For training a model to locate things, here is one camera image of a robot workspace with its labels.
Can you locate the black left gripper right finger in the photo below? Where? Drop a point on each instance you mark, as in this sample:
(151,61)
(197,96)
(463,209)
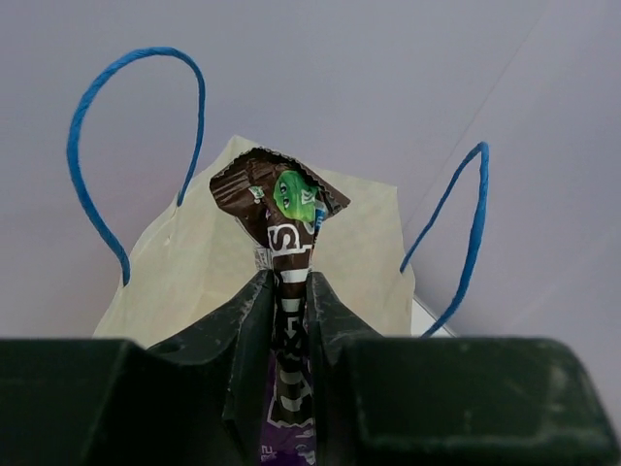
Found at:
(448,401)

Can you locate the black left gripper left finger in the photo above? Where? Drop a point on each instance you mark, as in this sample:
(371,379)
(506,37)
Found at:
(195,398)

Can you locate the purple brown candy packet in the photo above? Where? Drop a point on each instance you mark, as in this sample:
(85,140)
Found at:
(281,204)

